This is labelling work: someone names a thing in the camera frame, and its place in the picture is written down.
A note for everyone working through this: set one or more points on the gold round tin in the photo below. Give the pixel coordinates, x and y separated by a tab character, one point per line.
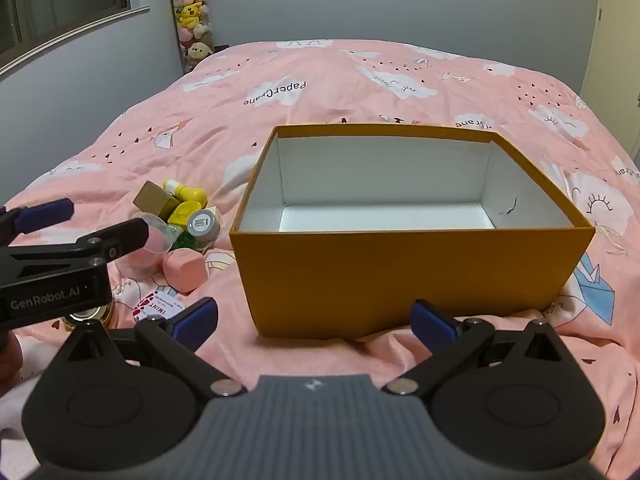
90	316

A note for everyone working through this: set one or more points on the green transparent box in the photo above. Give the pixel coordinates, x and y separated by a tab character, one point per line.
186	241

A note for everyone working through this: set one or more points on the person's left hand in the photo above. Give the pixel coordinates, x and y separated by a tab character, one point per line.
9	357

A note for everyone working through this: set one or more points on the small brown box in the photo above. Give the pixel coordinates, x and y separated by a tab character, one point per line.
156	200

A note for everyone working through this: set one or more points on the grey capped jar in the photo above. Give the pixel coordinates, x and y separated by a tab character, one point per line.
202	225

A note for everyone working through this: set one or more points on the beige door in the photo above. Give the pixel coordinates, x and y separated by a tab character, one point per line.
617	35

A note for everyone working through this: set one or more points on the pink bottle with orange cap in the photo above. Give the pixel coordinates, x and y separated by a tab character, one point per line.
185	271

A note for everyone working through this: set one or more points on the clear container with pink sponge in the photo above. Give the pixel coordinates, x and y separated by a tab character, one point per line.
159	240

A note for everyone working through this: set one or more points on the yellow lidded jar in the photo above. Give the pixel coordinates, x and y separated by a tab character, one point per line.
184	214

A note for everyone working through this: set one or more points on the white packet with red print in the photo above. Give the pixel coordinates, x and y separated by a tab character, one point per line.
160	305

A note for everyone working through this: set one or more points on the yellow plastic bottle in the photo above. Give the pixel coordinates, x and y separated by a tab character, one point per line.
187	192

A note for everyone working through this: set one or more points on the orange cardboard box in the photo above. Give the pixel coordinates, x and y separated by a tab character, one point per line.
400	275

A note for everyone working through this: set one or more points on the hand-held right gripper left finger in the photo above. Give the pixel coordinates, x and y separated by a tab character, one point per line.
194	321

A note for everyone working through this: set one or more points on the pink printed blanket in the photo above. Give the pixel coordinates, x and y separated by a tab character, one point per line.
350	80

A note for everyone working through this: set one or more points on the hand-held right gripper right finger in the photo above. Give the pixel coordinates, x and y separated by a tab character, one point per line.
433	321

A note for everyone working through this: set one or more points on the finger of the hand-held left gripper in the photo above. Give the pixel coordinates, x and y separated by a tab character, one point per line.
120	240
47	212

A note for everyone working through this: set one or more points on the window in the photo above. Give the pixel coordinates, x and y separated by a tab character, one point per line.
60	0

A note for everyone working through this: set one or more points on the hanging stack of plush toys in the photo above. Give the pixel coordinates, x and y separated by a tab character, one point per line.
192	15

